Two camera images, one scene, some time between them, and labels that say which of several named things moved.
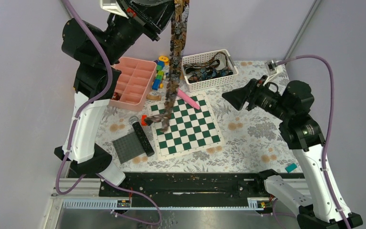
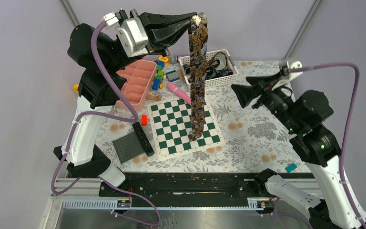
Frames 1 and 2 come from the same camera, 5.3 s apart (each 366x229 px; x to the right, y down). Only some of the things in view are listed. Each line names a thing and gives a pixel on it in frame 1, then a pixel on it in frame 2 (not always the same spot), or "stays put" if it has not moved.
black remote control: [142, 136] stays put
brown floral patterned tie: [180, 8] -> [198, 32]
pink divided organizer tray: [133, 83] stays put
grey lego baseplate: [128, 147] stays put
